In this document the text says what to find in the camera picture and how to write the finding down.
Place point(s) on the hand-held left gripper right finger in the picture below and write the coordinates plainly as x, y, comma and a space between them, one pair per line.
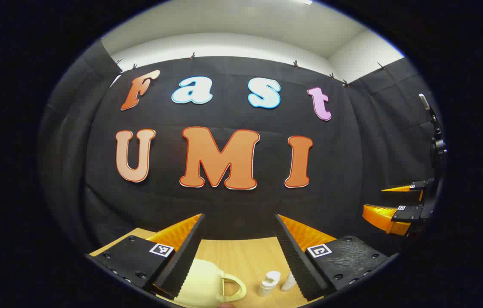
297, 261

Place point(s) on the white pump bottle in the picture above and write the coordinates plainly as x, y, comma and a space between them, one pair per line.
268, 283

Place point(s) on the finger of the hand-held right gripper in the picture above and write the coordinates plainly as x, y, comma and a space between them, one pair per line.
408, 213
421, 187

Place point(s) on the white squeeze tube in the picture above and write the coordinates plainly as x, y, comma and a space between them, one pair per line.
288, 283

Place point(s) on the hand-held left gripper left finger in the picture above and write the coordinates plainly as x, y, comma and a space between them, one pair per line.
183, 256

